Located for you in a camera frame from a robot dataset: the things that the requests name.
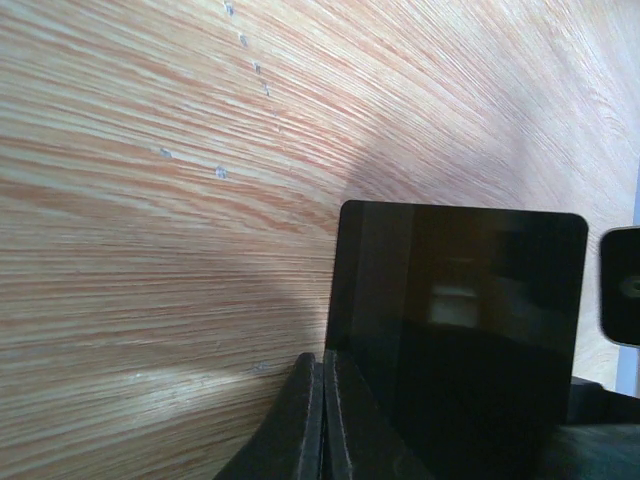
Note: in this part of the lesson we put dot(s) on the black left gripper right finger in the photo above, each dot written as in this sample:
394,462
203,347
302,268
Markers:
359,441

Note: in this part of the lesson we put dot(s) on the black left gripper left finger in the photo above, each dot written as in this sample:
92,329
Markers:
288,443

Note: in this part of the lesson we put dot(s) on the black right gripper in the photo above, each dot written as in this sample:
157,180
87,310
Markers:
601,437

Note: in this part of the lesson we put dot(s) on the black credit card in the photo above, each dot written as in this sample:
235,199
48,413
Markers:
463,322

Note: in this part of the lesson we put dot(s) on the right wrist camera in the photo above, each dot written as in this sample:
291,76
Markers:
619,270

